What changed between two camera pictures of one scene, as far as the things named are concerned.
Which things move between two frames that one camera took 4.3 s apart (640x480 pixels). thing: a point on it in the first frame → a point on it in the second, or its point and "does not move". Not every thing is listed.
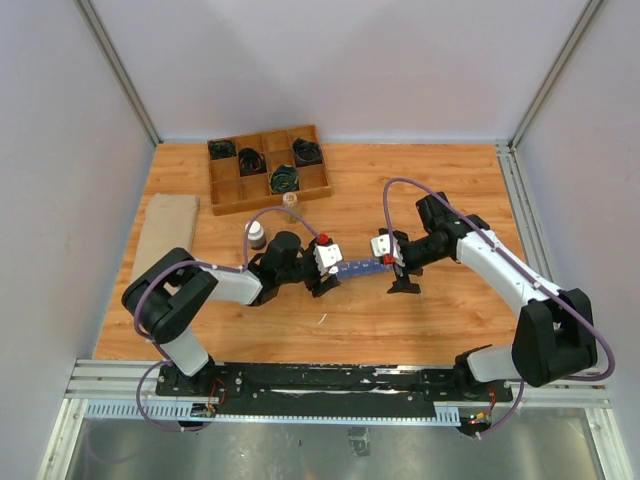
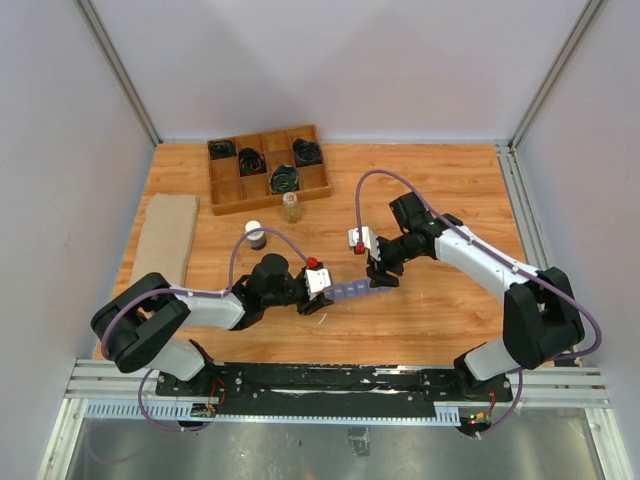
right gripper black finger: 403,284 → 384,280
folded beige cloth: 169,224 does not move
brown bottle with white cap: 256,235 does not move
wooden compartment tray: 253,172 does not move
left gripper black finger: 321,288 → 313,305
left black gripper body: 311,273 → 293,291
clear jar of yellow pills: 291,207 does not move
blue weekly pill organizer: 363,266 → 344,290
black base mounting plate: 328,390 does not move
